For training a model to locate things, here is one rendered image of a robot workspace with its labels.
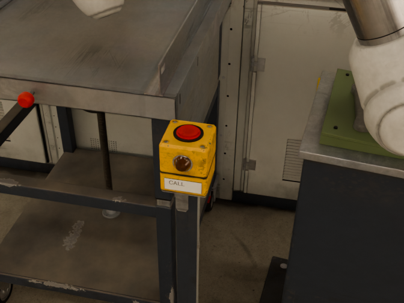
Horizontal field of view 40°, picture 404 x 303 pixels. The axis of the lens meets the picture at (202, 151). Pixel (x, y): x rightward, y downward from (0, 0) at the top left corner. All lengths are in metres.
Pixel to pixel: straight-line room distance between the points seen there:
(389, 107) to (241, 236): 1.19
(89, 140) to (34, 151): 0.24
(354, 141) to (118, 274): 0.82
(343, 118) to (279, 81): 0.62
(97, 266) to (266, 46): 0.83
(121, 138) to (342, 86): 1.00
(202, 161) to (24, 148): 1.47
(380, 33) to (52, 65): 0.69
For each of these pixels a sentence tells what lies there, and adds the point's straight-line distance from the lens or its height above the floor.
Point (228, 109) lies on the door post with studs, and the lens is 1.90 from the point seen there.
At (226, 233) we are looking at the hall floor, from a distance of 2.01.
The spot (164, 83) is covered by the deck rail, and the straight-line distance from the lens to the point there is 1.13.
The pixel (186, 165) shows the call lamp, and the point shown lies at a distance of 0.88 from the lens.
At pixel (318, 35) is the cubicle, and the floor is 0.72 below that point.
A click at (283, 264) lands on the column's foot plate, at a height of 0.02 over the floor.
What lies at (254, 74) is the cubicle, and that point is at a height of 0.56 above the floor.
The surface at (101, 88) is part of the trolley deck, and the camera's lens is 1.15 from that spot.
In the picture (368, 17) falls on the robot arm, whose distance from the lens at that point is 0.91.
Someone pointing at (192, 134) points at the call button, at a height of 0.91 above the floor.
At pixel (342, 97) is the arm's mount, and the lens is 1.29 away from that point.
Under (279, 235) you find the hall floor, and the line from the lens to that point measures 2.03.
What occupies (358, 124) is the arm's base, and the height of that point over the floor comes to 0.79.
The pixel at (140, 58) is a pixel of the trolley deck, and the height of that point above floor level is 0.85.
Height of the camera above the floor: 1.41
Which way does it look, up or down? 36 degrees down
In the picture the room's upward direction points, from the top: 1 degrees clockwise
